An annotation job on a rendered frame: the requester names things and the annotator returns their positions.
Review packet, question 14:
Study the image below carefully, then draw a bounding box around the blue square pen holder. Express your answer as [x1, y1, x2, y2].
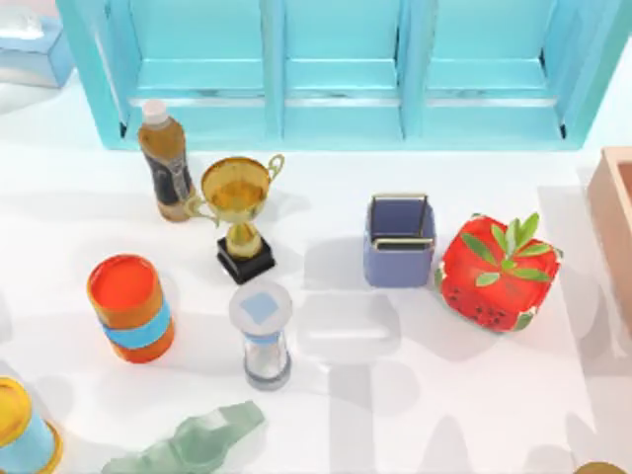
[363, 193, 438, 289]

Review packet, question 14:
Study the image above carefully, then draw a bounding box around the gold trophy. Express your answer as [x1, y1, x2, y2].
[184, 153, 286, 286]

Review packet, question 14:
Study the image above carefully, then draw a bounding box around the clear hourglass with blue top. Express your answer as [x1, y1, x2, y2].
[228, 280, 294, 392]

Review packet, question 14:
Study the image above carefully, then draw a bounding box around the light blue rack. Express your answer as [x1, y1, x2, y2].
[54, 0, 632, 153]

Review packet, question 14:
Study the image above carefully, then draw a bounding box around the brown tea bottle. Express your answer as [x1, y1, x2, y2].
[136, 99, 195, 223]

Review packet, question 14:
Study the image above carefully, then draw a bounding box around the red watermelon plant pot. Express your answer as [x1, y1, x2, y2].
[434, 211, 566, 334]

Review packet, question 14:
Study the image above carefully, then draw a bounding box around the orange can with blue band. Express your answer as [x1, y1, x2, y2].
[86, 254, 176, 365]

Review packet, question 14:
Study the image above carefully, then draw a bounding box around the pale green stapler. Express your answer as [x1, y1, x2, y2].
[101, 400, 267, 474]

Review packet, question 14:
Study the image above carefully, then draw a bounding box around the salmon-coloured shallow box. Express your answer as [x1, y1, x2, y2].
[586, 146, 632, 335]

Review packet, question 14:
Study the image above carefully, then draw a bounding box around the pale blue tissue box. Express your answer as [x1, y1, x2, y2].
[0, 13, 76, 90]

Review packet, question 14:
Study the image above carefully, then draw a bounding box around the yellow can with blue band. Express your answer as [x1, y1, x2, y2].
[0, 375, 64, 474]

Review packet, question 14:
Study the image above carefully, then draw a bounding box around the gold round object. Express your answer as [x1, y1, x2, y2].
[573, 461, 629, 474]

